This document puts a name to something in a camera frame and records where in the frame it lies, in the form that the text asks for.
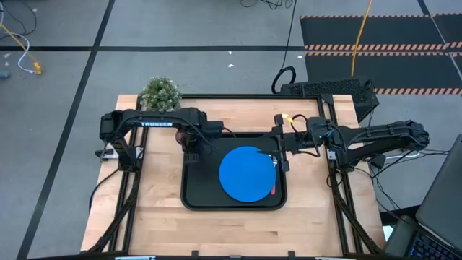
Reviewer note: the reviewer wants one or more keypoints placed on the black backlit keyboard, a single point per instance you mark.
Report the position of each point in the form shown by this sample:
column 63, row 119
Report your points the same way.
column 429, row 249

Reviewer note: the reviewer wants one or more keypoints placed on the yellow tag on gripper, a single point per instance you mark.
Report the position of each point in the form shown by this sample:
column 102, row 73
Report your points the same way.
column 287, row 117

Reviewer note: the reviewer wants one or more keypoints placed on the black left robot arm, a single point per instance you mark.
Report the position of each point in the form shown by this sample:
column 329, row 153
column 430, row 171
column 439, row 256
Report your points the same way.
column 159, row 117

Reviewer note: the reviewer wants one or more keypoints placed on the black hazard-striped floor mat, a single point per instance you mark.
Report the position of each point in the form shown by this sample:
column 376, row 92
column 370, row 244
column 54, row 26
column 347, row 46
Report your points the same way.
column 382, row 68

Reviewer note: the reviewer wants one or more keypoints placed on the grey laptop lid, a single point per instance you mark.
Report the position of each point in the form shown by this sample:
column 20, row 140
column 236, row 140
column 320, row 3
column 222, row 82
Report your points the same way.
column 444, row 187

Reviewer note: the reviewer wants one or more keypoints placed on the purple ribbed cup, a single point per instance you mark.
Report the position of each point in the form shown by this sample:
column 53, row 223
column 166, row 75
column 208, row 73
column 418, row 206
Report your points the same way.
column 179, row 137

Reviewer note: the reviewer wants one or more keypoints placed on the black plastic tray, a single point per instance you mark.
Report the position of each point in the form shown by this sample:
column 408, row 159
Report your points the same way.
column 202, row 187

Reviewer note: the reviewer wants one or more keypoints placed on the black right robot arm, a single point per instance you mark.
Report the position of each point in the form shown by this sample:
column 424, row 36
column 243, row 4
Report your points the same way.
column 390, row 135

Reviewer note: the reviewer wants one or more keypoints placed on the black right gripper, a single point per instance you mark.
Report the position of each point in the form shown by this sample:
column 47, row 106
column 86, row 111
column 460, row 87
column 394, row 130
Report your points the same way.
column 294, row 141

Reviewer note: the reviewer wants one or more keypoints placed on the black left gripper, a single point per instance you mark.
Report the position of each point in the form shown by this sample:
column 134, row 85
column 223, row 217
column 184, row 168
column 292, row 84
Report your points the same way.
column 191, row 159

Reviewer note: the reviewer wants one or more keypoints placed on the grey rounded device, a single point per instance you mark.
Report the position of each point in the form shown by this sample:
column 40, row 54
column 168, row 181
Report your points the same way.
column 400, row 234

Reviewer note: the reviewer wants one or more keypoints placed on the black aluminium rail frame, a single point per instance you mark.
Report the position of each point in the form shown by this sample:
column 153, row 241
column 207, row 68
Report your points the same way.
column 252, row 96

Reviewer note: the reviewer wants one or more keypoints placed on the blue round plate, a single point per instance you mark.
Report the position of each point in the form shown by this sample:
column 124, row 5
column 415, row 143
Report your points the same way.
column 247, row 175

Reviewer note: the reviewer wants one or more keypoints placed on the small potted green plant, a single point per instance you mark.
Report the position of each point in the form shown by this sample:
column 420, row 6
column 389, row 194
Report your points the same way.
column 160, row 94

